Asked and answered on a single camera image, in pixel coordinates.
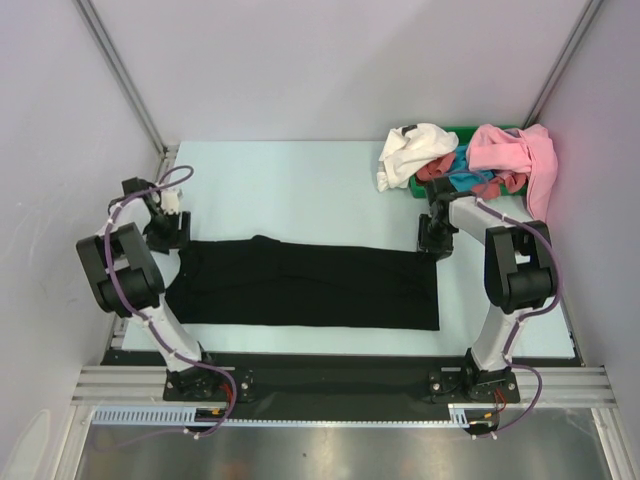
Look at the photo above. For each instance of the aluminium front rail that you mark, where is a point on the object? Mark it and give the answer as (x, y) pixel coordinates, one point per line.
(562, 387)

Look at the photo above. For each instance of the aluminium frame post left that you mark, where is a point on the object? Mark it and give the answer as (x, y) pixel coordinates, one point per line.
(109, 51)

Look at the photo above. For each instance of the black t shirt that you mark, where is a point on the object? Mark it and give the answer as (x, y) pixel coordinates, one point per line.
(266, 282)

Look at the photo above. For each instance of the green plastic bin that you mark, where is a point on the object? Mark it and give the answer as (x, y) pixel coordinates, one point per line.
(467, 165)

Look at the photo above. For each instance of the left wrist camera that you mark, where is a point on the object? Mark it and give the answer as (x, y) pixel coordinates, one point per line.
(162, 199)

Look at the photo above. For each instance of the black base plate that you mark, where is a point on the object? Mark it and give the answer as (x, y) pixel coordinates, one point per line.
(327, 388)

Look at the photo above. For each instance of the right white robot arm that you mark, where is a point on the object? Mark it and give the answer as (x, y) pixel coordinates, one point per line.
(521, 276)

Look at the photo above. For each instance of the dusty red t shirt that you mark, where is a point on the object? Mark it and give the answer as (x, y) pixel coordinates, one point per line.
(440, 167)

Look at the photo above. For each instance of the aluminium frame post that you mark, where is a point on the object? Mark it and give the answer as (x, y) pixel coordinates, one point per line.
(109, 51)
(585, 20)

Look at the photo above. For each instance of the white t shirt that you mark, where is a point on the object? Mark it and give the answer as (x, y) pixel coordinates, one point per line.
(407, 149)

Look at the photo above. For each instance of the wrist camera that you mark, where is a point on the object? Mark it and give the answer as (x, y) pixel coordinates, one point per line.
(434, 189)
(162, 199)

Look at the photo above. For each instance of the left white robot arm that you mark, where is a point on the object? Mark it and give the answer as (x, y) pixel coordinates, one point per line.
(126, 280)

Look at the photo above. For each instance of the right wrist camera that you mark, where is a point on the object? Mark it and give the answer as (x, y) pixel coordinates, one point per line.
(434, 189)

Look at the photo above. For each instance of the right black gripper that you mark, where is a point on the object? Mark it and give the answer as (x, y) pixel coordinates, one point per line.
(442, 249)

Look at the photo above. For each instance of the aluminium frame post right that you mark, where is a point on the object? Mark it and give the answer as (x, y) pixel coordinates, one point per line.
(585, 20)

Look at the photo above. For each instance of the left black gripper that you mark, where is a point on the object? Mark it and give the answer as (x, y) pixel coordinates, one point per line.
(178, 238)

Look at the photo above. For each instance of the white slotted cable duct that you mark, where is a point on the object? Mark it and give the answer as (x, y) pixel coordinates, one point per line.
(194, 417)

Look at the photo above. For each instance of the teal t shirt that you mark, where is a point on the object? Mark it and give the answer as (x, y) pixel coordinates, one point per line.
(461, 177)

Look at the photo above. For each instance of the pink t shirt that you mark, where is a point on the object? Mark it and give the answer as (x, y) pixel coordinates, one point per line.
(518, 158)

